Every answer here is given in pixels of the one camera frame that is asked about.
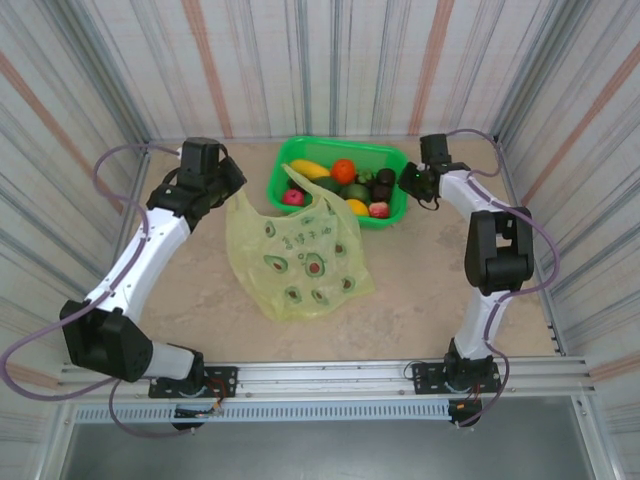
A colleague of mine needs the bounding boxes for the yellow fake banana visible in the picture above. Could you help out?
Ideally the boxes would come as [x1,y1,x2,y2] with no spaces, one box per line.
[289,158,332,182]

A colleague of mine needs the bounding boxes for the green plastic basket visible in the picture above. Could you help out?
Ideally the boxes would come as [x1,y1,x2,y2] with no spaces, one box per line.
[264,135,410,231]

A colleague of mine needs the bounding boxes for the yellow avocado print plastic bag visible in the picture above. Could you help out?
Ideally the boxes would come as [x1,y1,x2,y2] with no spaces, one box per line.
[224,162,376,324]

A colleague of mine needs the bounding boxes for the orange red fake persimmon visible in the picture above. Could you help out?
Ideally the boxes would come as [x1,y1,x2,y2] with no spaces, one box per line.
[330,158,358,184]

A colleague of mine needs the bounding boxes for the grey metal panel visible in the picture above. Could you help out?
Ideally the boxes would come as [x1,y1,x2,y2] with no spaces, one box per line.
[37,422,616,480]

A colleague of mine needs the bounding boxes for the aluminium table side rail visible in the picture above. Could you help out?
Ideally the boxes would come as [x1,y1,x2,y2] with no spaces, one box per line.
[99,141,153,306]
[493,134,569,357]

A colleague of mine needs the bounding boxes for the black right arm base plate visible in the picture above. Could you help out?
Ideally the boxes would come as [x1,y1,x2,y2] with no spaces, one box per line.
[410,360,501,396]

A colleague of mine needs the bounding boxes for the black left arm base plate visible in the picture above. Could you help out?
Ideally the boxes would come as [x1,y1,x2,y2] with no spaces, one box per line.
[148,366,239,400]

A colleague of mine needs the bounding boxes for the aluminium mounting rail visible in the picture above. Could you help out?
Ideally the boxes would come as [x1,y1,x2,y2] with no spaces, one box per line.
[53,354,597,402]

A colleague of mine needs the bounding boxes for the grey slotted cable duct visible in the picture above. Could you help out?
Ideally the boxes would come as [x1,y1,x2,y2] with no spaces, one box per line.
[72,402,454,425]

